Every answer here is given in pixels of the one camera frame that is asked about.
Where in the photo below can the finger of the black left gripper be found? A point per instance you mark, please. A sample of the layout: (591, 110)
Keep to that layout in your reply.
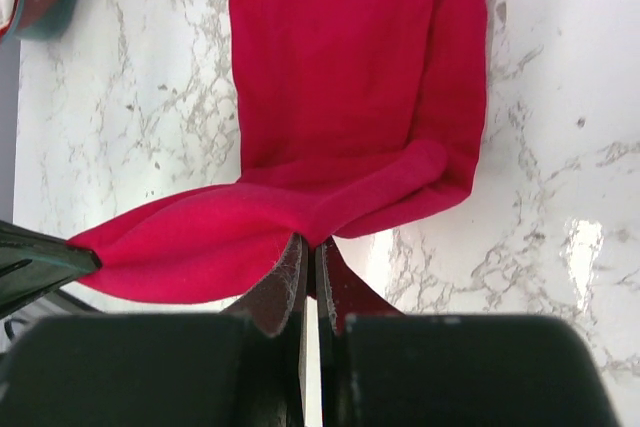
(34, 264)

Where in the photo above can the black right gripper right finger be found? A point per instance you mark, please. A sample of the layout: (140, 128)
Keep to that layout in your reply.
(381, 367)

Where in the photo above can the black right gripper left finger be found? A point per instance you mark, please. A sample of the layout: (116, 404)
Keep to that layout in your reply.
(237, 367)

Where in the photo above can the bright red t-shirt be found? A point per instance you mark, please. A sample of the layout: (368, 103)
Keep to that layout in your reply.
(355, 116)

